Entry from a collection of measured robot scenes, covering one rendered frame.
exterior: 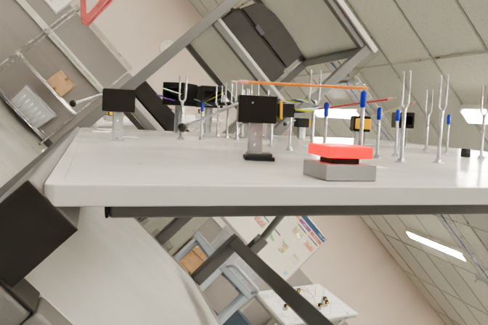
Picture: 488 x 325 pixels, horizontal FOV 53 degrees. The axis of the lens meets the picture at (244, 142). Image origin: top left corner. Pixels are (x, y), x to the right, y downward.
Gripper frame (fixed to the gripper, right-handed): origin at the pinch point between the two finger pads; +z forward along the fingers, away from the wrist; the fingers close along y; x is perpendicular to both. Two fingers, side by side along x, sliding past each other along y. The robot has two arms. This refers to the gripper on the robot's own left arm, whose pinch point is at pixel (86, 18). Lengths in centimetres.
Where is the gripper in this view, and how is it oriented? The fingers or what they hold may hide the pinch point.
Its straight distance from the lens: 103.2
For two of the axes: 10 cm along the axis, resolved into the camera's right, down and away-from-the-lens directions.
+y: -2.9, -0.8, 9.5
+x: -9.0, -3.2, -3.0
